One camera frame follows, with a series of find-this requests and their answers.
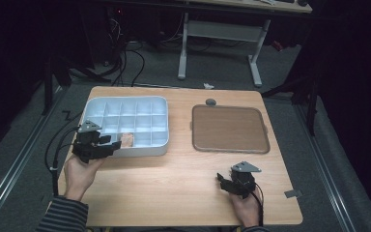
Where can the person's right hand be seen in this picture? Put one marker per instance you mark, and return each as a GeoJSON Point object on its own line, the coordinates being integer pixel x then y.
{"type": "Point", "coordinates": [246, 209]}

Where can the white metal desk frame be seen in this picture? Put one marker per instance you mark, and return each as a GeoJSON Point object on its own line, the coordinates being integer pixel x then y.
{"type": "Point", "coordinates": [220, 30]}

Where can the beige sock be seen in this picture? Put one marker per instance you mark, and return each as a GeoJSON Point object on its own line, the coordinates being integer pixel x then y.
{"type": "Point", "coordinates": [128, 140]}

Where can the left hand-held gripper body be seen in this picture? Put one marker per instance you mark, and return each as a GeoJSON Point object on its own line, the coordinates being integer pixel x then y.
{"type": "Point", "coordinates": [87, 145]}

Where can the brown tray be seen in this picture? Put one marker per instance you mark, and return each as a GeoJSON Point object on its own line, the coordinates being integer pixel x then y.
{"type": "Point", "coordinates": [230, 129]}

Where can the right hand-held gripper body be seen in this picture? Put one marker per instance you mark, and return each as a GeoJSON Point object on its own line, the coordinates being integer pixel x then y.
{"type": "Point", "coordinates": [244, 180]}

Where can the white divided storage box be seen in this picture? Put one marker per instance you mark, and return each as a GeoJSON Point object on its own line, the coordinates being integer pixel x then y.
{"type": "Point", "coordinates": [132, 119]}

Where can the grey tape piece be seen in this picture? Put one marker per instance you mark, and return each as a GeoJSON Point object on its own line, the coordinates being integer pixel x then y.
{"type": "Point", "coordinates": [293, 193]}

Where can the black metal stand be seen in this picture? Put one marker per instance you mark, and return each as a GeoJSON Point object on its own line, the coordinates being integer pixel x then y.
{"type": "Point", "coordinates": [310, 106]}
{"type": "Point", "coordinates": [48, 83]}

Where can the person's left hand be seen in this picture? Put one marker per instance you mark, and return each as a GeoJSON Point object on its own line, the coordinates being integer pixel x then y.
{"type": "Point", "coordinates": [80, 177]}

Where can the white crumpled paper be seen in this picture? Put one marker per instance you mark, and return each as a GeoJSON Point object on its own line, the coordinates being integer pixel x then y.
{"type": "Point", "coordinates": [208, 86]}

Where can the grey round knob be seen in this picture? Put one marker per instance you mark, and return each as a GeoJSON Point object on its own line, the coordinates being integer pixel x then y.
{"type": "Point", "coordinates": [210, 102]}

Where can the wooden desk top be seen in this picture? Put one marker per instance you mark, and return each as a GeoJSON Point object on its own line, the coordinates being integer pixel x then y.
{"type": "Point", "coordinates": [254, 5]}

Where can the metal floor rail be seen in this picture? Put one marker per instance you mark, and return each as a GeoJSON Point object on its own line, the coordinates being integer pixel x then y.
{"type": "Point", "coordinates": [16, 161]}
{"type": "Point", "coordinates": [325, 167]}

